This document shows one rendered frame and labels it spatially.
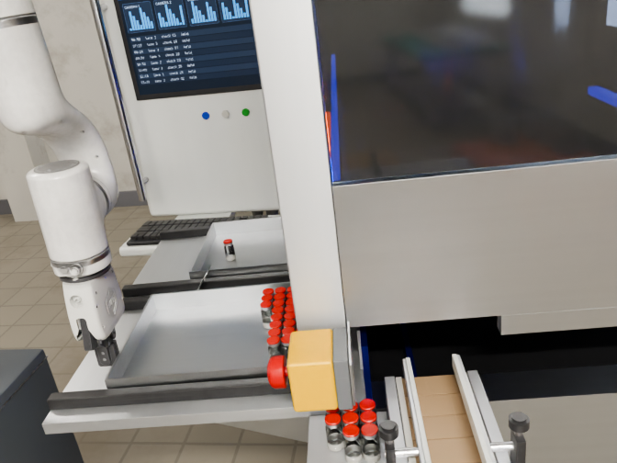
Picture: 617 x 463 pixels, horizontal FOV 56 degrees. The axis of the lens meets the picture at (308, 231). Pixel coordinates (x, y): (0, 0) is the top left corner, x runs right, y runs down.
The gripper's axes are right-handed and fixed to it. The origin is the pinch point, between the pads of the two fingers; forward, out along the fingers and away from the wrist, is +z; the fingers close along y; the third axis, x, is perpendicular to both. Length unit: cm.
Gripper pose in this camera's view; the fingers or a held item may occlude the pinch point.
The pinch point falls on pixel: (107, 353)
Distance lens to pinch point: 100.9
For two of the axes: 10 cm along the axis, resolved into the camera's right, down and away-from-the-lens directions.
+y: 0.4, -4.0, 9.1
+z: 0.9, 9.1, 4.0
